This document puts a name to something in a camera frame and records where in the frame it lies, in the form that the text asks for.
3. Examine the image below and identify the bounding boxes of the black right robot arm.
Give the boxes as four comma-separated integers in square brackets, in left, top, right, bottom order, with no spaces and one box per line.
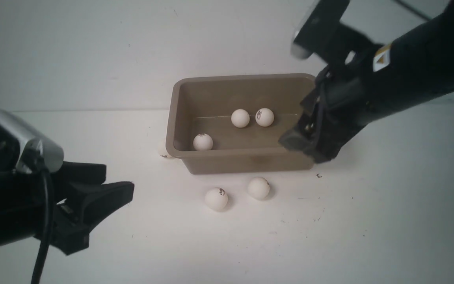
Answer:
[279,0,454,164]

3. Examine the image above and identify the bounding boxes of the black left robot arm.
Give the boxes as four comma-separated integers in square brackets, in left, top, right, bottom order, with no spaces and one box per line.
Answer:
[0,110,134,255]

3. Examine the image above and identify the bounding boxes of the white ball beside bin corner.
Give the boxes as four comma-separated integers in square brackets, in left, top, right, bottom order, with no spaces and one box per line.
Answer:
[157,140,173,159]

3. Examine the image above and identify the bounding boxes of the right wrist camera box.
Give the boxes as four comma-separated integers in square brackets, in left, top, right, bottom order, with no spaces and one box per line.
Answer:
[290,0,373,65]

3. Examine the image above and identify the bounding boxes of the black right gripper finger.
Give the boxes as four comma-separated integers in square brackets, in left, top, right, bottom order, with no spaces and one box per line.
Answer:
[279,128,314,154]
[310,134,350,164]

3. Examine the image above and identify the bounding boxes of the black right camera cable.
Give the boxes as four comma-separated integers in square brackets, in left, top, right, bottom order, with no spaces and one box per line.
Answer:
[393,0,434,21]

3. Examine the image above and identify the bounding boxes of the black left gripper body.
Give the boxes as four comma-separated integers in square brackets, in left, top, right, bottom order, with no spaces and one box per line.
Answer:
[0,160,107,253]

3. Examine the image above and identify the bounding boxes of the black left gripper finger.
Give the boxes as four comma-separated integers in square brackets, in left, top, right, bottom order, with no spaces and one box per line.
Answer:
[50,213,93,256]
[72,181,135,228]

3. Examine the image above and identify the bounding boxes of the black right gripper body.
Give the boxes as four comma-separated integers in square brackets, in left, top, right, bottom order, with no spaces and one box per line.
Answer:
[300,61,393,140]

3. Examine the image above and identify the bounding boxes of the tan plastic storage bin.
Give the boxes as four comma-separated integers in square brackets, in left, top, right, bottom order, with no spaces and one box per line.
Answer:
[166,73,315,175]

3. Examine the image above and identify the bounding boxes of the white ping-pong ball with logo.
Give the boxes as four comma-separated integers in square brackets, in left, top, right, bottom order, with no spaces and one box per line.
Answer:
[255,108,275,127]

